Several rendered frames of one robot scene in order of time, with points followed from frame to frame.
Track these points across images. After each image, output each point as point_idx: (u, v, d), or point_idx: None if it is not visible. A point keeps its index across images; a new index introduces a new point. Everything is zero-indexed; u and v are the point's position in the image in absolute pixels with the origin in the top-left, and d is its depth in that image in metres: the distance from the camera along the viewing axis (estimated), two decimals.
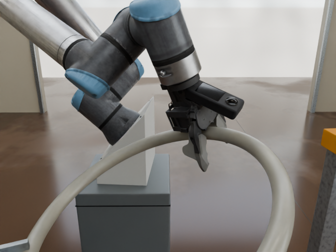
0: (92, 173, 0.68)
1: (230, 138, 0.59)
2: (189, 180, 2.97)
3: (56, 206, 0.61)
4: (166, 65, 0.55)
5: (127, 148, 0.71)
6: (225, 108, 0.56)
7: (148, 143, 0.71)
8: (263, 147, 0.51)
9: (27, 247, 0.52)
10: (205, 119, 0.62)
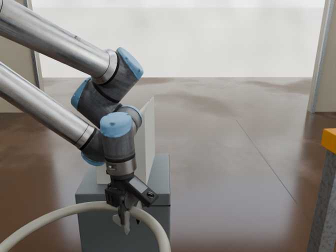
0: (34, 225, 0.87)
1: (143, 219, 0.86)
2: (189, 180, 2.97)
3: (1, 250, 0.78)
4: (114, 163, 0.82)
5: (66, 209, 0.92)
6: (145, 199, 0.84)
7: (84, 208, 0.93)
8: (161, 232, 0.79)
9: None
10: (130, 201, 0.89)
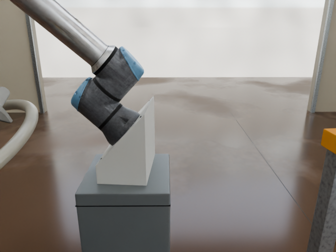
0: None
1: (17, 105, 0.83)
2: (189, 180, 2.97)
3: None
4: None
5: None
6: None
7: None
8: (29, 106, 0.77)
9: None
10: None
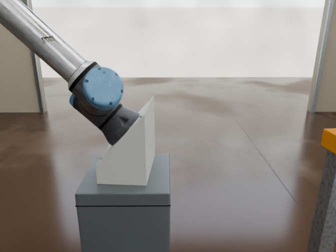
0: None
1: None
2: (189, 180, 2.97)
3: None
4: None
5: None
6: None
7: None
8: None
9: None
10: None
